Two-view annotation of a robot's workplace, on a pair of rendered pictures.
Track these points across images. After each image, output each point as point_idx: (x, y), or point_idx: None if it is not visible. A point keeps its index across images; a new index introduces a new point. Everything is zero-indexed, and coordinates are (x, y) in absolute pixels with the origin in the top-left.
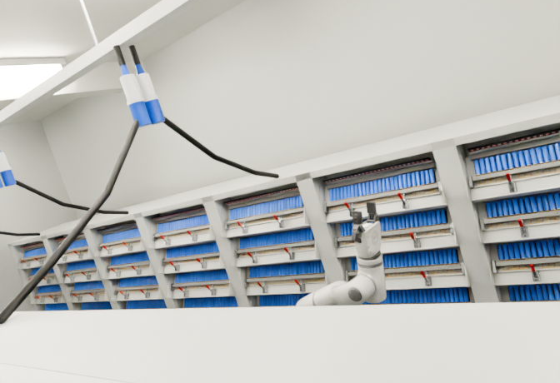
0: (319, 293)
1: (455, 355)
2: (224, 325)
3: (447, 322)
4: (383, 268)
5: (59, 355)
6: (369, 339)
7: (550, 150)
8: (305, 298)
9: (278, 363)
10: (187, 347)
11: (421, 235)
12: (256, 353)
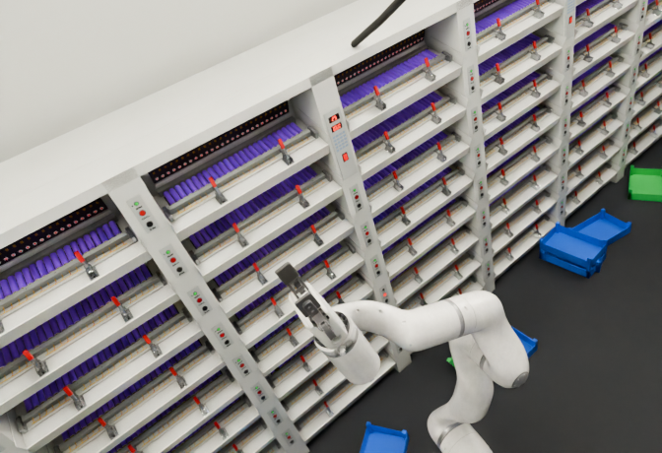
0: (431, 303)
1: (7, 215)
2: (136, 157)
3: (14, 220)
4: (331, 360)
5: (220, 102)
6: (45, 199)
7: None
8: (464, 294)
9: (78, 175)
10: (139, 148)
11: None
12: (95, 169)
